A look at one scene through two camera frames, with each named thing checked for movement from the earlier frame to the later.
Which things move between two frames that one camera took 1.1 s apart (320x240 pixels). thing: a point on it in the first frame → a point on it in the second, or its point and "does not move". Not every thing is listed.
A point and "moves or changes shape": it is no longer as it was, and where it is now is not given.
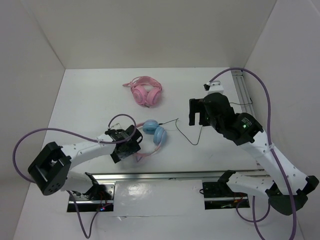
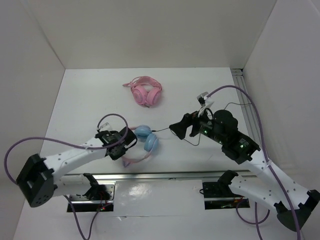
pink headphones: x=146 y=90 does not move
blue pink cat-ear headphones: x=150 y=126 → x=151 y=144
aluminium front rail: x=209 y=175 does not move
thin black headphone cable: x=181 y=132 moves or changes shape
